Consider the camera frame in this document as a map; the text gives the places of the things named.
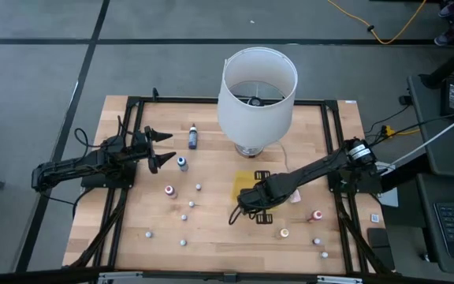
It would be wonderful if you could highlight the black desk top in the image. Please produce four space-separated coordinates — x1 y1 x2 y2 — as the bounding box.
415 173 454 276

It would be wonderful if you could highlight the large purple food colouring bottle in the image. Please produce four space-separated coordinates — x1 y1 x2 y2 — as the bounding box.
188 123 199 151

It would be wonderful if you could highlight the black chair base leg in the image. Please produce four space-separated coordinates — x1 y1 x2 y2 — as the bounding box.
419 35 454 90

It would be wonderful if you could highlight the white straight rod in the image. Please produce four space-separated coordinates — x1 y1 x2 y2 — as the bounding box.
376 106 454 171

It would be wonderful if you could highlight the black flat pad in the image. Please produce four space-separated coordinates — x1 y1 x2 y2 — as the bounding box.
367 227 396 271

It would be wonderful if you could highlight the person's shoe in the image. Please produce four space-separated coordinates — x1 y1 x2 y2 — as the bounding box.
437 1 454 19
433 24 454 47

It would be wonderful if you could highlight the black side table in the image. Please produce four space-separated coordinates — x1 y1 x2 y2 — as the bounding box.
406 73 454 178

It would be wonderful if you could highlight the yellow extension cable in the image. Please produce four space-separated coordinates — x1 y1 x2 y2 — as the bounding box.
327 0 427 46

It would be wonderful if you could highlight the white shade silver table lamp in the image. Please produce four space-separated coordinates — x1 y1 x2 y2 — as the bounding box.
216 46 299 159

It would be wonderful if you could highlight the yellow translucent plastic bin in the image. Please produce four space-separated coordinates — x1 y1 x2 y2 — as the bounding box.
231 170 281 212

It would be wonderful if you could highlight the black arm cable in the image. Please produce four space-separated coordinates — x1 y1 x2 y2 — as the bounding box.
73 126 106 150

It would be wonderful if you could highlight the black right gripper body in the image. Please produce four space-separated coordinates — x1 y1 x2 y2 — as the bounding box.
236 174 292 215

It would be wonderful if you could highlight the yellow power plug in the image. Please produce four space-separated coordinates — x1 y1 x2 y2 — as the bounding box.
382 125 421 137

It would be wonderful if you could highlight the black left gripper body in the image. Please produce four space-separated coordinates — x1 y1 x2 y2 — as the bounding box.
133 125 159 175

